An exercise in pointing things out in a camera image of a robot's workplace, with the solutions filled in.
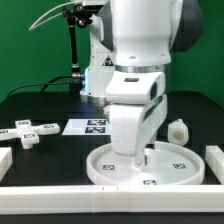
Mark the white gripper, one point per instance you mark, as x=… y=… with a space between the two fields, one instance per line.
x=134 y=126

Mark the white round table top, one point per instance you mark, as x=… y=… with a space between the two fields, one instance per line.
x=167 y=164

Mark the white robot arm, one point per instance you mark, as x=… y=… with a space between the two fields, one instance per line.
x=133 y=42

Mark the white marker sheet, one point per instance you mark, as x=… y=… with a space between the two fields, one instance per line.
x=87 y=127

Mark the white right block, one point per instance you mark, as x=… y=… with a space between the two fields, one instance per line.
x=215 y=159

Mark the white block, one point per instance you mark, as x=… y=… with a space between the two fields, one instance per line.
x=5 y=160
x=215 y=159

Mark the white cross-shaped table base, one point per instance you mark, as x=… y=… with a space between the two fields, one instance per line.
x=27 y=133

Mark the white left block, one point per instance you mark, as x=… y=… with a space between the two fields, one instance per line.
x=5 y=160

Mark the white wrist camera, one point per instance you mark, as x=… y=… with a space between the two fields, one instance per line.
x=135 y=88

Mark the white front rail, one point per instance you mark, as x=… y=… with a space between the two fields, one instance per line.
x=98 y=199

